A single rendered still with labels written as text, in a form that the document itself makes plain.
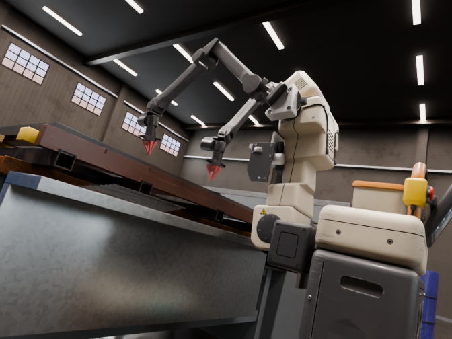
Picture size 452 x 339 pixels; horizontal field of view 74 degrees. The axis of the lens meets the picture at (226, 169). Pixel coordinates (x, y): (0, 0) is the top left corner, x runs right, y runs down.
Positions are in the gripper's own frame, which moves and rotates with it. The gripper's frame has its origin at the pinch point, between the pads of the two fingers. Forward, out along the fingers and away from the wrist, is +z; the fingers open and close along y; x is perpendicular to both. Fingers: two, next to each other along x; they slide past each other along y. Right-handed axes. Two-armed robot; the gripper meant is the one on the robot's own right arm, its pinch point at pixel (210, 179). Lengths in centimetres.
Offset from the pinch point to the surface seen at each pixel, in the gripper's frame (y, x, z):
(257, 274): -39, 16, 40
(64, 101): -294, -1078, -297
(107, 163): 61, 12, 13
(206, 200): 11.7, 11.4, 12.7
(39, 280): 71, 16, 48
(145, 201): 52, 24, 22
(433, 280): -359, 74, 11
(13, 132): 78, -24, 10
